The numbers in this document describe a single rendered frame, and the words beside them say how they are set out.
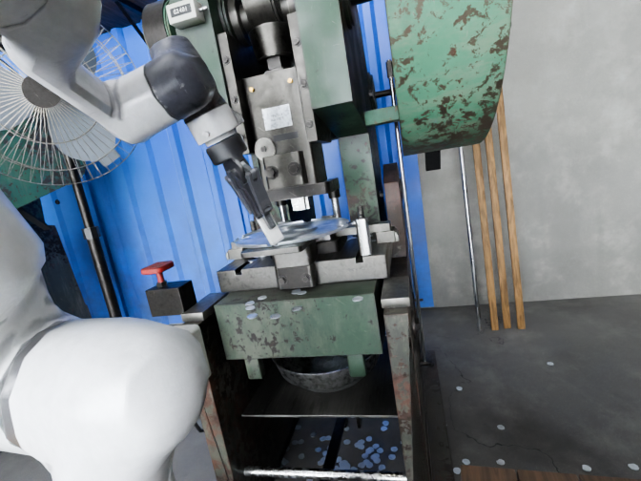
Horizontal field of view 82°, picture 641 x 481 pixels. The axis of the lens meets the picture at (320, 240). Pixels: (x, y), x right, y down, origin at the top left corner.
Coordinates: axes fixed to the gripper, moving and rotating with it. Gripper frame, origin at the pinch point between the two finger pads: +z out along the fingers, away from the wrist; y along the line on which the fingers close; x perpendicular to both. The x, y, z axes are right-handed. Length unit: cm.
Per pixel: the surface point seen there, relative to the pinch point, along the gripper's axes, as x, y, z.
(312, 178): 19.4, -7.4, -2.1
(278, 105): 22.0, -11.4, -21.2
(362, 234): 18.0, 4.8, 12.8
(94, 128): -7, -78, -41
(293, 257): 3.6, -5.0, 10.8
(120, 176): 7, -202, -25
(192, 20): 14, -17, -45
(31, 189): -35, -135, -35
